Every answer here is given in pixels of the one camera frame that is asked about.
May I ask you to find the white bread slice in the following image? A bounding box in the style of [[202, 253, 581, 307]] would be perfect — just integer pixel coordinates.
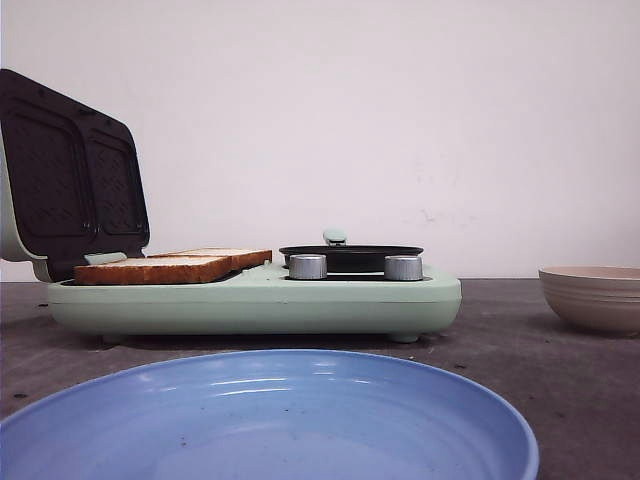
[[74, 256, 232, 285], [150, 247, 272, 270]]

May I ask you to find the mint green sandwich maker lid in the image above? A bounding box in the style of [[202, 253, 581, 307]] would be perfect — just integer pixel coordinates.
[[1, 69, 150, 283]]

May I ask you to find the beige ribbed bowl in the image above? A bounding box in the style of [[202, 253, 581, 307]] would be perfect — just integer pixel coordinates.
[[538, 266, 639, 334]]

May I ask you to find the mint green breakfast maker base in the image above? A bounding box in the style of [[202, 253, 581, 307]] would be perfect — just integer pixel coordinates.
[[47, 262, 462, 342]]

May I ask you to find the left silver control knob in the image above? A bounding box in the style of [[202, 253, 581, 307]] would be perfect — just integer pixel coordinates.
[[288, 254, 328, 280]]

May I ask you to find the silver control knob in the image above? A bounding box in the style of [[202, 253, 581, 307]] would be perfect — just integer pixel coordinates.
[[384, 255, 423, 282], [288, 254, 328, 280]]

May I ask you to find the right silver control knob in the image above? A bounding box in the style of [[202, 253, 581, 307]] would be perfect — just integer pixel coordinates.
[[384, 255, 423, 282]]

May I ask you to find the blue round plate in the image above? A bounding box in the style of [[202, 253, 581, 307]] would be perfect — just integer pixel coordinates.
[[1, 350, 539, 479]]

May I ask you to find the black frying pan green handle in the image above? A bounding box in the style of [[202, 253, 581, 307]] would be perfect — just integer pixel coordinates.
[[279, 229, 424, 273]]

